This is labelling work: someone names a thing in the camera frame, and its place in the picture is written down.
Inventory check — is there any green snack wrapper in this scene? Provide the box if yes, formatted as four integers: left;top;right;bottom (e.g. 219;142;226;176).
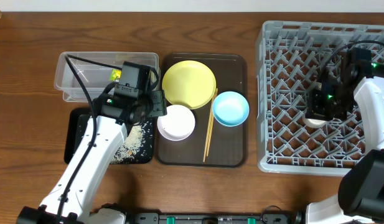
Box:
110;69;121;82

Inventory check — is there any small white cup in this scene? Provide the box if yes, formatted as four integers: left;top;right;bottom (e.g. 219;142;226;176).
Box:
302;116;327;128

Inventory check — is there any pile of rice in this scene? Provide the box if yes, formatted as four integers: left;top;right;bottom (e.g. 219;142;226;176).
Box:
110;120;154;164

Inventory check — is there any white bowl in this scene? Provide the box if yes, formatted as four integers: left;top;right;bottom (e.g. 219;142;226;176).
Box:
157;105;195;141

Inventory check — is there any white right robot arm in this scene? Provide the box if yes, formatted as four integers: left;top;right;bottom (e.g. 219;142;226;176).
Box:
305;44;384;223

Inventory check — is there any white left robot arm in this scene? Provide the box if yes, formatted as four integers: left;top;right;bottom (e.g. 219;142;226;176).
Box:
16;90;167;223

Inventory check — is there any grey plastic dishwasher rack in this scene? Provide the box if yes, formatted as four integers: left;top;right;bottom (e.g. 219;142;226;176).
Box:
255;21;384;176

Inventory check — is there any clear plastic bin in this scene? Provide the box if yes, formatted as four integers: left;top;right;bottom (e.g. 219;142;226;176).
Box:
54;51;162;103

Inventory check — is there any black rectangular tray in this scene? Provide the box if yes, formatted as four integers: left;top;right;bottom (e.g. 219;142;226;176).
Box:
63;108;155;164

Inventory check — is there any yellow round plate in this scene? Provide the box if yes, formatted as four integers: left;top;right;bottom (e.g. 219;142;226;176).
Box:
162;60;217;110

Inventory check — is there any wooden chopstick left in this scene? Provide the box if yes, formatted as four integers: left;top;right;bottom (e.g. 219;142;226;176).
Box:
202;88;217;163

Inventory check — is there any wooden chopstick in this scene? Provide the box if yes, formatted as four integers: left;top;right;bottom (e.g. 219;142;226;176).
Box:
202;88;217;163
206;88;219;157

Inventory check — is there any wooden chopstick right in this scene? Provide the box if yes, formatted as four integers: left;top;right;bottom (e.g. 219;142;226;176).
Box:
206;88;219;157

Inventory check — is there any light blue bowl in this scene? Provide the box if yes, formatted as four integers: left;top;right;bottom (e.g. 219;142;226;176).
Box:
212;91;250;127

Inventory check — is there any dark brown serving tray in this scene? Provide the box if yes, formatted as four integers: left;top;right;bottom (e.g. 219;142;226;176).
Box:
155;53;248;168

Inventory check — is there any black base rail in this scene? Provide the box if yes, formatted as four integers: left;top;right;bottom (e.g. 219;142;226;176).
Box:
98;203;304;224

